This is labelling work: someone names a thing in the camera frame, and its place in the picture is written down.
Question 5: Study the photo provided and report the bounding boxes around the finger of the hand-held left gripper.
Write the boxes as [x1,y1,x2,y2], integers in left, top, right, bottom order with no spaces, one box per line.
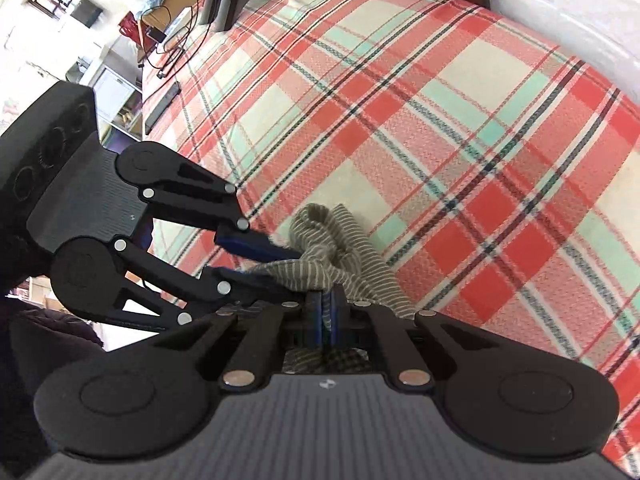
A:
[144,156,302,264]
[114,239,302,332]

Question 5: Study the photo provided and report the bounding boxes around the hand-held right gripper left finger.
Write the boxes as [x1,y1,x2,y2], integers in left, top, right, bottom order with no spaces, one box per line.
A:
[150,292,325,394]

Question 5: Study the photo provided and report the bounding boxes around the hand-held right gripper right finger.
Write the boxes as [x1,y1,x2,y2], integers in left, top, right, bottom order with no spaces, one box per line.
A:
[330,284,501,394]

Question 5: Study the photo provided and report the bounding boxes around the grey striped shirt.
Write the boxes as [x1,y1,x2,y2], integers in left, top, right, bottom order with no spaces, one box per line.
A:
[262,203,417,374]

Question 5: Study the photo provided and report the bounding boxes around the white shelf cabinet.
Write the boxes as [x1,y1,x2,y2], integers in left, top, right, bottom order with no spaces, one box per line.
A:
[80,47,146,142]

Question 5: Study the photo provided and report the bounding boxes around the black phone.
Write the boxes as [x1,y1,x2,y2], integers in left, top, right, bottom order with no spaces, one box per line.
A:
[144,81,182,128]

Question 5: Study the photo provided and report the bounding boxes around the red packet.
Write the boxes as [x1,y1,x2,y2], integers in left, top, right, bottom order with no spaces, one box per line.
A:
[119,11,142,42]

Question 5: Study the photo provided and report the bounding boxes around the red plaid bed blanket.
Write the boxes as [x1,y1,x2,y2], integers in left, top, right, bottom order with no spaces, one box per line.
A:
[142,0,640,476]

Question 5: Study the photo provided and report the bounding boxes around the white power strip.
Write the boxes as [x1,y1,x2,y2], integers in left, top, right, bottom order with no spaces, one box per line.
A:
[164,7,195,45]

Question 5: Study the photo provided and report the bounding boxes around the black cable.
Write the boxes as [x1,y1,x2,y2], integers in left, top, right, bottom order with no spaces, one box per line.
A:
[137,5,211,81]

